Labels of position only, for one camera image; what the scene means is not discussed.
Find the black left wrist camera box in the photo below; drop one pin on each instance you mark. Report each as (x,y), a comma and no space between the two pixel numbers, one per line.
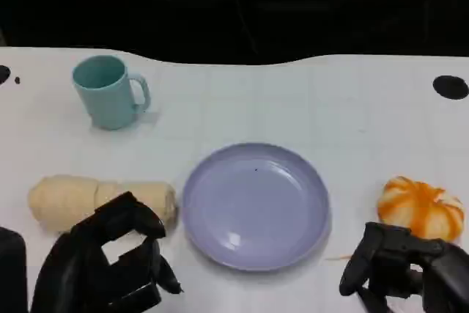
(12,272)

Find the pale green mug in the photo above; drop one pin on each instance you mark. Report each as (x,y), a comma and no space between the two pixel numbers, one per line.
(108,96)

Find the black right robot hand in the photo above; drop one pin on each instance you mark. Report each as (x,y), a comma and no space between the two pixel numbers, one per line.
(410,254)

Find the beige towel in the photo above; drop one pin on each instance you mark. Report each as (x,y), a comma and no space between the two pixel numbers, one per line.
(62,201)

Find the orange and white bread roll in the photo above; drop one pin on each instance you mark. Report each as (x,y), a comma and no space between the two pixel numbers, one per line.
(421,206)

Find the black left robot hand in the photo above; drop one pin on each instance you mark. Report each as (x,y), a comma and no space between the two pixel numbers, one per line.
(84,265)

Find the lilac plate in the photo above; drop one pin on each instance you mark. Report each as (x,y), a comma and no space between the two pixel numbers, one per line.
(256,206)

